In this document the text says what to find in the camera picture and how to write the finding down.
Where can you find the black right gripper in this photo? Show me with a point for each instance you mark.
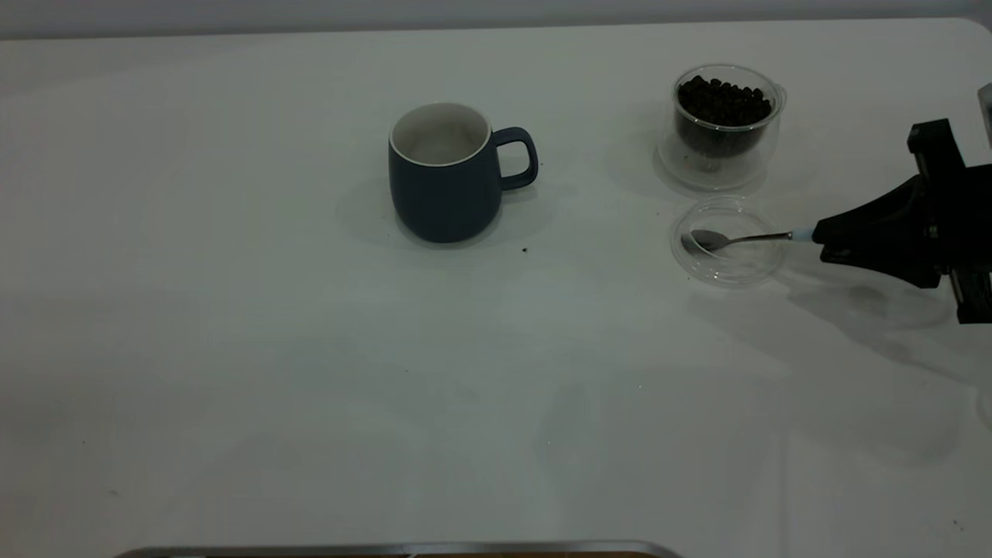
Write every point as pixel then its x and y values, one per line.
pixel 969 225

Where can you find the dark grey-blue ceramic mug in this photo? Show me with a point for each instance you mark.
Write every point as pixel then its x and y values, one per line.
pixel 442 201

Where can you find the dark coffee beans heap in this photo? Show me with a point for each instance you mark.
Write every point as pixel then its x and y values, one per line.
pixel 725 108

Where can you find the double-wall glass cup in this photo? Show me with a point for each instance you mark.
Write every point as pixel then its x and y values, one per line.
pixel 717 170

